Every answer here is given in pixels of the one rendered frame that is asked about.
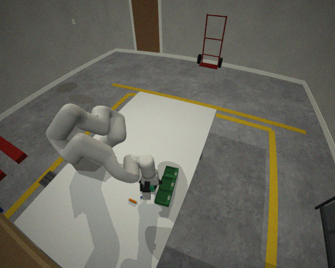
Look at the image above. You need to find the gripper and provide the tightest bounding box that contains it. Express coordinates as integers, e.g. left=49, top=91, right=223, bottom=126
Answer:
left=139, top=174, right=162, bottom=190

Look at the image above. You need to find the green three-compartment bin rack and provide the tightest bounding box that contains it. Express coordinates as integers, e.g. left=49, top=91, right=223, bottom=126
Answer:
left=154, top=166, right=179, bottom=207

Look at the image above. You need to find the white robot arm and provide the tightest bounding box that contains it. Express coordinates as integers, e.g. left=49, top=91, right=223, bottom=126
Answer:
left=46, top=103, right=159, bottom=183

